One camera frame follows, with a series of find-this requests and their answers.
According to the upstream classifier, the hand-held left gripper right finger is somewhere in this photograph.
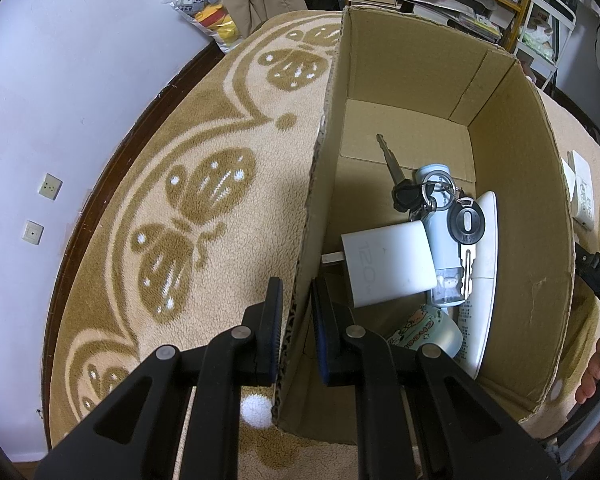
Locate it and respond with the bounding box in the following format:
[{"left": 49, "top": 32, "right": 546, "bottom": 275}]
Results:
[{"left": 311, "top": 276, "right": 564, "bottom": 480}]

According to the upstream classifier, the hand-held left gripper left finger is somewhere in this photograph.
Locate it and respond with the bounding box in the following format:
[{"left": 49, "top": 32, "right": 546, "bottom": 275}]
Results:
[{"left": 35, "top": 276, "right": 284, "bottom": 480}]

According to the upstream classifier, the white plug charger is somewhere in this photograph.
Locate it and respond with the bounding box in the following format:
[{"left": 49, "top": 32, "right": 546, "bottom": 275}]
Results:
[{"left": 322, "top": 220, "right": 437, "bottom": 310}]

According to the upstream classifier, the pale printed mug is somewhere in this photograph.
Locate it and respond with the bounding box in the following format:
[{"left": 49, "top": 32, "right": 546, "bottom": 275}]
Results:
[{"left": 384, "top": 302, "right": 464, "bottom": 361}]

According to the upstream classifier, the light blue bottle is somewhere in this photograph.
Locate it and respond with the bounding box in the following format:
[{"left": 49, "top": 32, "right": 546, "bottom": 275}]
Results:
[{"left": 413, "top": 163, "right": 469, "bottom": 308}]

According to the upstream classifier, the bunch of keys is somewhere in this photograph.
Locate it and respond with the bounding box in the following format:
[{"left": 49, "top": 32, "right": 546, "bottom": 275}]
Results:
[{"left": 376, "top": 133, "right": 485, "bottom": 297}]

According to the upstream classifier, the brown cardboard box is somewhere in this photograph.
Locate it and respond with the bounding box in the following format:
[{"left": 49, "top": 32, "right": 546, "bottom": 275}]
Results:
[{"left": 270, "top": 4, "right": 577, "bottom": 447}]

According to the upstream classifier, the person's right hand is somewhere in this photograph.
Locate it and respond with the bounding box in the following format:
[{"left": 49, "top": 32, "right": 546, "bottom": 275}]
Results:
[{"left": 576, "top": 334, "right": 600, "bottom": 403}]

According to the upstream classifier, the white printed box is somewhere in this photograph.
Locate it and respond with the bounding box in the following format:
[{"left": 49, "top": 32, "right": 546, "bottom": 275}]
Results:
[{"left": 562, "top": 149, "right": 597, "bottom": 231}]

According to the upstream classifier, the beige butterfly print blanket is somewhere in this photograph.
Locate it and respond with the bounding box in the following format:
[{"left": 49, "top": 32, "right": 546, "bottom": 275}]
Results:
[{"left": 46, "top": 9, "right": 600, "bottom": 480}]

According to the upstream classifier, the white metal cart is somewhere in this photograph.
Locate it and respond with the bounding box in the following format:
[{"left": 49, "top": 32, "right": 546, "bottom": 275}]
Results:
[{"left": 511, "top": 0, "right": 579, "bottom": 94}]

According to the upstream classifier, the wooden bookshelf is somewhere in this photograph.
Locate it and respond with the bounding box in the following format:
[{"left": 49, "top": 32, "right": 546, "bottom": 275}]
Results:
[{"left": 339, "top": 0, "right": 539, "bottom": 57}]

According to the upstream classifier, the pile of papers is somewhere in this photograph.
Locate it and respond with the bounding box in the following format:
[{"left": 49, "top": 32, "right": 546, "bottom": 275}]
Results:
[{"left": 395, "top": 0, "right": 503, "bottom": 43}]

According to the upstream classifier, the plastic bag of plush toys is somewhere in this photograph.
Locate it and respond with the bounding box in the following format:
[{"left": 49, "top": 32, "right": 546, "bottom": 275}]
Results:
[{"left": 161, "top": 0, "right": 244, "bottom": 54}]

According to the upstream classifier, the white wall socket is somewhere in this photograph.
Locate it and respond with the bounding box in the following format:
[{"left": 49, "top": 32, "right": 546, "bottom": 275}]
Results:
[
  {"left": 39, "top": 173, "right": 64, "bottom": 201},
  {"left": 22, "top": 219, "right": 45, "bottom": 246}
]

